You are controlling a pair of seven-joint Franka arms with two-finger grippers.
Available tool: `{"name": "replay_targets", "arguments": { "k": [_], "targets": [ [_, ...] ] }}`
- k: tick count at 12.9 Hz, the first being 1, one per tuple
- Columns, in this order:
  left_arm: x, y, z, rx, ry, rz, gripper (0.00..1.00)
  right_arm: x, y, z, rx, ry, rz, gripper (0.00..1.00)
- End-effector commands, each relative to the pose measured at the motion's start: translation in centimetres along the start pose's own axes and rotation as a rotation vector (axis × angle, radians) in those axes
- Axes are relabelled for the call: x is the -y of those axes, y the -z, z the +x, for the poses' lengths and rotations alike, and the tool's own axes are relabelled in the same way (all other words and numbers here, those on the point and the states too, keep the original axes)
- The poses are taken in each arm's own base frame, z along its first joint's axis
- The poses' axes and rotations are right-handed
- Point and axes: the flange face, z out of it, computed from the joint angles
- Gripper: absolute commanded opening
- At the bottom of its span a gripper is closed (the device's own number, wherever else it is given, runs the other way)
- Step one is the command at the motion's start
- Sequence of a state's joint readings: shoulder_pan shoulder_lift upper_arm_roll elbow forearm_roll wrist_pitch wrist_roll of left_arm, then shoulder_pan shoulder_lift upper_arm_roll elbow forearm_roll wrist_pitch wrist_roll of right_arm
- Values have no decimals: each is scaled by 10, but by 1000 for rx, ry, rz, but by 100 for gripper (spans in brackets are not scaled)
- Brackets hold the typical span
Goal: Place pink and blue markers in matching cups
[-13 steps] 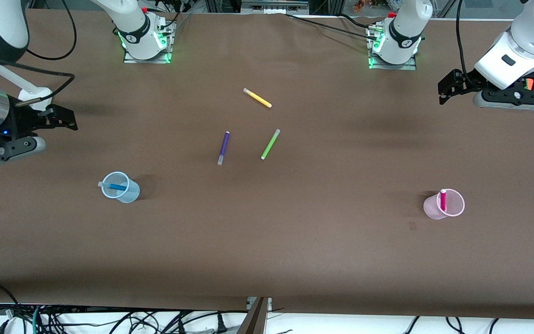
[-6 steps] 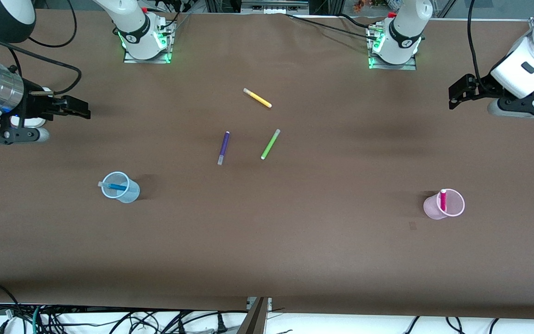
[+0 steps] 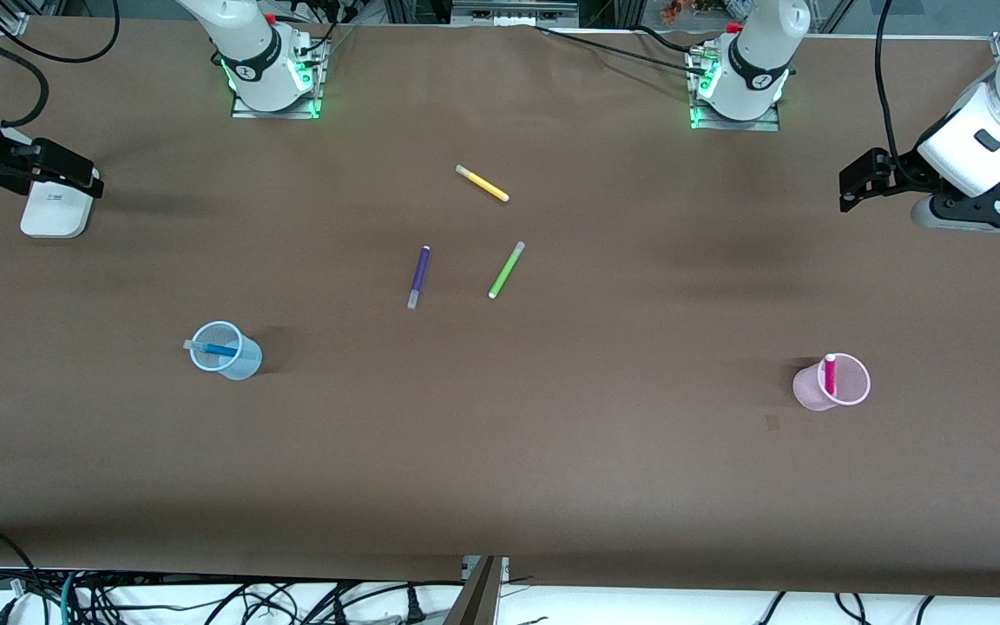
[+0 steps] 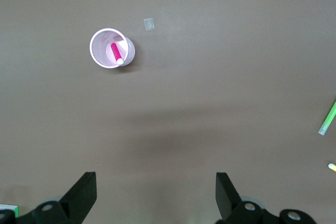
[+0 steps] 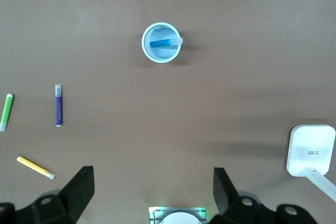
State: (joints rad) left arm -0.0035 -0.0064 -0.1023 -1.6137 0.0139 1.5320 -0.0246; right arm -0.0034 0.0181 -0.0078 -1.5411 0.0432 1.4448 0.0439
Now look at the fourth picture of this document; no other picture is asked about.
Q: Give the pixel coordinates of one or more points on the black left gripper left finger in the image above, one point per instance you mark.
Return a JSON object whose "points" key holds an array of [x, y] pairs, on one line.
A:
{"points": [[78, 197]]}

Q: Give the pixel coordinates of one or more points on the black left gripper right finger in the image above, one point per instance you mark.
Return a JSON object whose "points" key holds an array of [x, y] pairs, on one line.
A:
{"points": [[228, 200]]}

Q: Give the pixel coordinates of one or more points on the pink highlighter marker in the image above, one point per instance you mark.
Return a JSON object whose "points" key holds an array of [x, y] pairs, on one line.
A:
{"points": [[115, 51]]}

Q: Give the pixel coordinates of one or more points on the yellow highlighter marker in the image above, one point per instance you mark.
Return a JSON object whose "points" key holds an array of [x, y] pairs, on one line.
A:
{"points": [[332, 167]]}

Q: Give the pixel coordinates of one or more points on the green highlighter marker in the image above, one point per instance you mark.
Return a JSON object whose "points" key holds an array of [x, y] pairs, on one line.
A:
{"points": [[328, 120]]}

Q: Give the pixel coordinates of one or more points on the pink translucent plastic cup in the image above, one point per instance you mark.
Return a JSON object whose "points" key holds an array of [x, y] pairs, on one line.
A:
{"points": [[98, 48]]}

